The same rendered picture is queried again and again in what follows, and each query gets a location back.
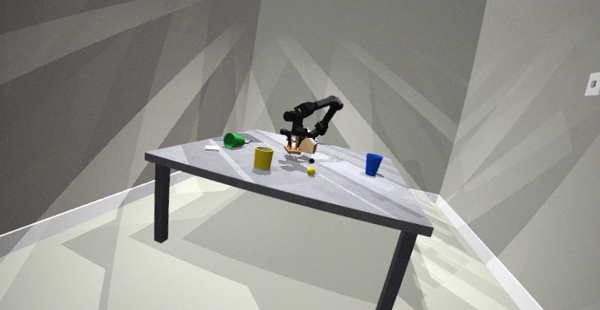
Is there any blue cup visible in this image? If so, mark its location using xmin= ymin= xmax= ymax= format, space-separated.
xmin=365 ymin=154 xmax=383 ymax=176

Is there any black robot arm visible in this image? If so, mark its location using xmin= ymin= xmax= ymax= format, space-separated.
xmin=283 ymin=95 xmax=344 ymax=140

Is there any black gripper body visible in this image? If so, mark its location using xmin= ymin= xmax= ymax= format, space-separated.
xmin=280 ymin=122 xmax=312 ymax=138

